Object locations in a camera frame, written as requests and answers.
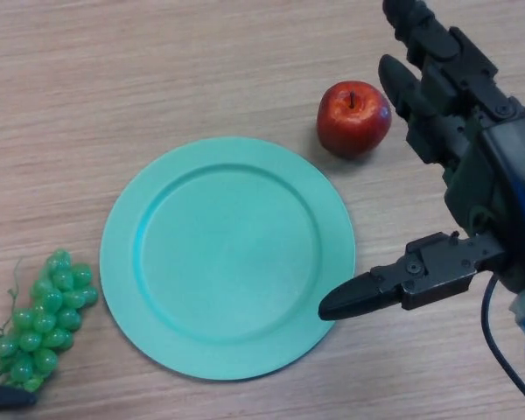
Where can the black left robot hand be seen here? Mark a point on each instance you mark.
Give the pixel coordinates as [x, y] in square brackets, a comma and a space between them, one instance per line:
[4, 397]

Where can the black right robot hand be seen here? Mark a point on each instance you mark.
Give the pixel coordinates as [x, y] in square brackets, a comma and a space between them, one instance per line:
[494, 175]

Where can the green grape bunch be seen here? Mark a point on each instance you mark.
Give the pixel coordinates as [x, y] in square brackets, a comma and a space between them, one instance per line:
[44, 324]

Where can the green round plate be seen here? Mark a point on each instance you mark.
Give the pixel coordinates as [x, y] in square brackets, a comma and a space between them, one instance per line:
[225, 262]

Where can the red apple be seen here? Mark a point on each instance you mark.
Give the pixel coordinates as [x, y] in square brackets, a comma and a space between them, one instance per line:
[352, 120]

